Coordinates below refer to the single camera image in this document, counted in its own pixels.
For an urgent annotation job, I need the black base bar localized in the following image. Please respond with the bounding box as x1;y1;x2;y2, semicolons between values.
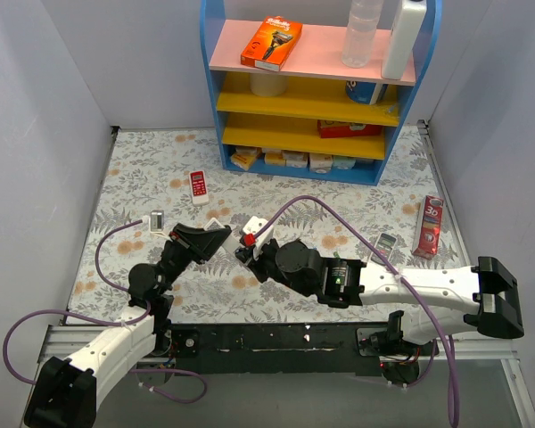
146;322;438;376

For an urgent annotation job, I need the white paper roll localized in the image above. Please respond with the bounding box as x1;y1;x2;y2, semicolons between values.
249;73;288;97

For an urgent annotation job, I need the blue white round container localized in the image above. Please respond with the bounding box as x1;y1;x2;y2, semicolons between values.
345;81;388;105

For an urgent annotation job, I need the white remote control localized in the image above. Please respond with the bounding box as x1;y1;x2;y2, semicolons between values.
204;218;243;259

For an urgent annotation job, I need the orange razor box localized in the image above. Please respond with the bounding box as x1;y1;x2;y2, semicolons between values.
240;16;303;72

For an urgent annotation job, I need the teal white small box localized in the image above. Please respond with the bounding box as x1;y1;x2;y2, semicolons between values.
333;155;356;170

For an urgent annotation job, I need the grey remote with buttons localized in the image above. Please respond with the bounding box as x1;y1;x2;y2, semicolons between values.
369;233;397;266

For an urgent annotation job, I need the white small box centre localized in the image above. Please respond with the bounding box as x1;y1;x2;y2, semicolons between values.
282;151;309;168

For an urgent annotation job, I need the red box on shelf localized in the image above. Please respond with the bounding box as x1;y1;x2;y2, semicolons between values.
317;119;383;138

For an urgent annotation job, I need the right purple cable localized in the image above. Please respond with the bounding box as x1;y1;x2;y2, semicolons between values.
253;194;461;428

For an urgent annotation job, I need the white red small box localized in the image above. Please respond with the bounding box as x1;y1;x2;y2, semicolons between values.
309;153;333;174

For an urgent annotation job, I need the clear plastic bottle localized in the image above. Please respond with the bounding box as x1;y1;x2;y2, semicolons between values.
342;0;383;68

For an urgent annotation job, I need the red white small remote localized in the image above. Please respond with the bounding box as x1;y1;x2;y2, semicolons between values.
189;170;210;206

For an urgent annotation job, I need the white tall bottle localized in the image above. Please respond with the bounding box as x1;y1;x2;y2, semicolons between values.
382;0;427;80

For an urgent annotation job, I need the blue shelf unit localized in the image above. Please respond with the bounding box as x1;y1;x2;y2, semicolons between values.
200;1;442;185

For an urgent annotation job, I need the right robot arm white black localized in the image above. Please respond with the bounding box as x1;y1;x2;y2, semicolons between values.
235;240;524;355

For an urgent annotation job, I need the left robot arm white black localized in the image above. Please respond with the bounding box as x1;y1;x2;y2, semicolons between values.
24;223;231;427

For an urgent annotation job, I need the red toothpaste box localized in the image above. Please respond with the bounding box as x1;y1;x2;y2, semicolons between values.
412;195;444;259

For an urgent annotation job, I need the orange yellow small box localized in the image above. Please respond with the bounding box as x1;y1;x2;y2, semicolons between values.
230;151;261;171

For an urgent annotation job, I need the yellow white small box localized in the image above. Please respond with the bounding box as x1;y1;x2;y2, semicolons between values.
264;152;286;167

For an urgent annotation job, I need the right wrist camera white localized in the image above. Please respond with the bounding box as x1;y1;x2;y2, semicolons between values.
241;216;274;259

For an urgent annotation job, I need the floral table mat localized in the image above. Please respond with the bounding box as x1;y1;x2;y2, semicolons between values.
68;126;466;320

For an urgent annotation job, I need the aluminium rail frame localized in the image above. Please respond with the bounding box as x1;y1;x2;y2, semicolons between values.
20;118;535;428

